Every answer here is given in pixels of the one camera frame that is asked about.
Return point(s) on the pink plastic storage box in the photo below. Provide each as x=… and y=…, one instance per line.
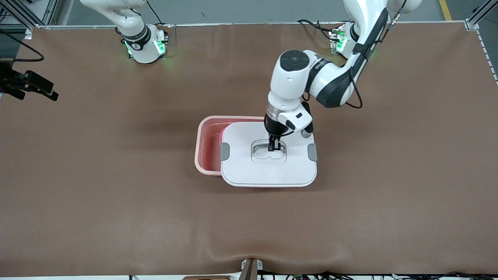
x=206, y=151

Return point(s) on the brown wooden board piece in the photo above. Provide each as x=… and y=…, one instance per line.
x=206, y=277

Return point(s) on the brown table mat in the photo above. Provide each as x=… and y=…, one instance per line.
x=249, y=233

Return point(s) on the white box lid grey latches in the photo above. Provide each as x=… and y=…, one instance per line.
x=268, y=173

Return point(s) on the aluminium frame profile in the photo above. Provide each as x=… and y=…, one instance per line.
x=472, y=24
x=52, y=11

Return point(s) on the pink plush toy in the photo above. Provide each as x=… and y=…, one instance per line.
x=222, y=134

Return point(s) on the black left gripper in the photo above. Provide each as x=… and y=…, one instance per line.
x=272, y=127

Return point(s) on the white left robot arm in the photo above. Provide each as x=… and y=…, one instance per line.
x=290, y=85

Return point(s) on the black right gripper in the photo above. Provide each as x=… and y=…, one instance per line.
x=11, y=82

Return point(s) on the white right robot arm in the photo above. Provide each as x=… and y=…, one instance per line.
x=142, y=50

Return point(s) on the metal table clamp bracket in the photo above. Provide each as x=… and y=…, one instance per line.
x=251, y=268

